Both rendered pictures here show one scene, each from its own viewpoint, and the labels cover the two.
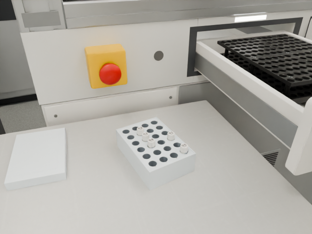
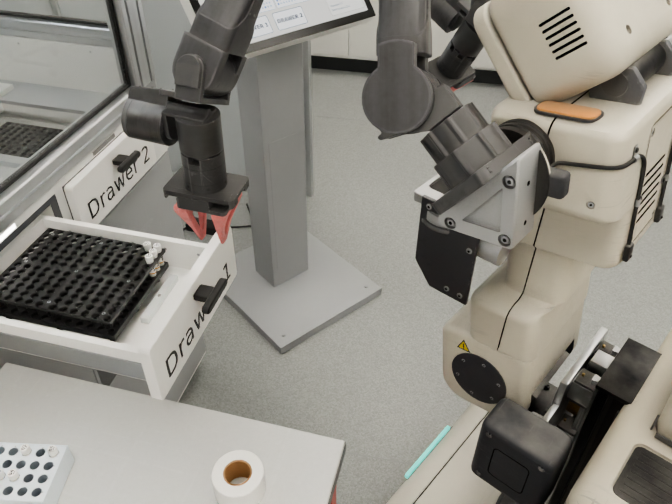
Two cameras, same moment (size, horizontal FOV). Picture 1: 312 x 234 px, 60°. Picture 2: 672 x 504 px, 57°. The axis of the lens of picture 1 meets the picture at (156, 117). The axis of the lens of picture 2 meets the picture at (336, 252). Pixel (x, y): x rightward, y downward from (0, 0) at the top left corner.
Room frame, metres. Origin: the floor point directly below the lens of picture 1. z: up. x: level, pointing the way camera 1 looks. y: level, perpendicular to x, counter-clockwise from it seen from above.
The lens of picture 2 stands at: (-0.25, 0.15, 1.56)
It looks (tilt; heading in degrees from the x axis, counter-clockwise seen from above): 40 degrees down; 303
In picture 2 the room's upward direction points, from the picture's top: straight up
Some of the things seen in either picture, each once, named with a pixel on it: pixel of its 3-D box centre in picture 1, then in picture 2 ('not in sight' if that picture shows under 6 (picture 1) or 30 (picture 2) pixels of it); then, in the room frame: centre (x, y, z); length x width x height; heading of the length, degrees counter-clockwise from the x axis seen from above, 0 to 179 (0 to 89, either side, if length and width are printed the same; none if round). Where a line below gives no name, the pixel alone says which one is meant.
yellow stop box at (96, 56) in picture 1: (106, 66); not in sight; (0.49, 0.10, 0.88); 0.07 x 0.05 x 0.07; 108
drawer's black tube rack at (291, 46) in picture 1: (283, 68); (81, 285); (0.50, -0.25, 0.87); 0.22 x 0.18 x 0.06; 18
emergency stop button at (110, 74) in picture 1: (109, 73); not in sight; (0.46, 0.09, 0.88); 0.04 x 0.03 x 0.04; 108
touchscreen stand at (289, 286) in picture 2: not in sight; (284, 166); (0.80, -1.18, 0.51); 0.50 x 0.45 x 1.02; 163
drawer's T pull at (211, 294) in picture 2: not in sight; (207, 294); (0.28, -0.32, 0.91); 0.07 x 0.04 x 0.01; 108
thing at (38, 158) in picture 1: (39, 155); not in sight; (0.36, 0.20, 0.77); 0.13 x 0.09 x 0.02; 16
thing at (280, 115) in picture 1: (279, 69); (77, 286); (0.51, -0.25, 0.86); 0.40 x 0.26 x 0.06; 18
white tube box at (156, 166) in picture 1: (153, 149); (15, 477); (0.36, 0.00, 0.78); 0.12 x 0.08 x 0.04; 30
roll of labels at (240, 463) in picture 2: not in sight; (238, 480); (0.10, -0.16, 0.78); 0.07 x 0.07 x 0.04
